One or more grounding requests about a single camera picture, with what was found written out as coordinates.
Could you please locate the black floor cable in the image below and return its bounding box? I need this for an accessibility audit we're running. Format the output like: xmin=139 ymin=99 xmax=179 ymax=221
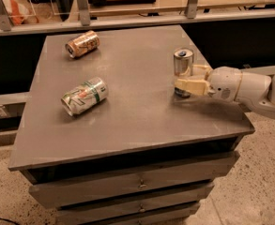
xmin=0 ymin=217 xmax=21 ymax=225

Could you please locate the grey drawer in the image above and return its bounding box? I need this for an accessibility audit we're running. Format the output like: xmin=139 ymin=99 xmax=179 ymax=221
xmin=29 ymin=151 xmax=239 ymax=208
xmin=88 ymin=202 xmax=200 ymax=225
xmin=57 ymin=182 xmax=214 ymax=225

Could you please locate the silver blue redbull can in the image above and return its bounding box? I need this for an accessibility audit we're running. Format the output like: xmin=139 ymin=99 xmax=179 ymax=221
xmin=173 ymin=47 xmax=195 ymax=98

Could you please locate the middle grey drawer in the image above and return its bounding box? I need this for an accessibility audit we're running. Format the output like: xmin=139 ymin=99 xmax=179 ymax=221
xmin=57 ymin=182 xmax=214 ymax=225

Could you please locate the orange white bag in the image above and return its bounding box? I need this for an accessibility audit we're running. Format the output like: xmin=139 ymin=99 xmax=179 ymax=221
xmin=3 ymin=0 xmax=39 ymax=25

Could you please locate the white green soda can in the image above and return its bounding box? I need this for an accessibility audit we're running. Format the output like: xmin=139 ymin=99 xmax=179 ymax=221
xmin=61 ymin=77 xmax=109 ymax=116

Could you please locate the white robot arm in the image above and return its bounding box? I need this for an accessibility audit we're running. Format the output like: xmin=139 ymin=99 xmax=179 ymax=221
xmin=175 ymin=65 xmax=275 ymax=119

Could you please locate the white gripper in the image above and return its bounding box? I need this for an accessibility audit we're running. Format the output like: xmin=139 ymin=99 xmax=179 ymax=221
xmin=175 ymin=65 xmax=242 ymax=102

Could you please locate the grey drawer cabinet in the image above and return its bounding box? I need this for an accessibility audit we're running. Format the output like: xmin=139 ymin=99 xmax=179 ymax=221
xmin=9 ymin=25 xmax=253 ymax=212

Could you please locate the bottom grey drawer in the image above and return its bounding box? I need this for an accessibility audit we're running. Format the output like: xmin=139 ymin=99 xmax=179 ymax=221
xmin=88 ymin=202 xmax=200 ymax=225

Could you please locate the top grey drawer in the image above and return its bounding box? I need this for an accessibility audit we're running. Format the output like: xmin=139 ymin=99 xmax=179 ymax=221
xmin=29 ymin=151 xmax=239 ymax=208

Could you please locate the orange brown soda can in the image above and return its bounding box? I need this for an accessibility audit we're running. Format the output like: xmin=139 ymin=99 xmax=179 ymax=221
xmin=65 ymin=30 xmax=100 ymax=58

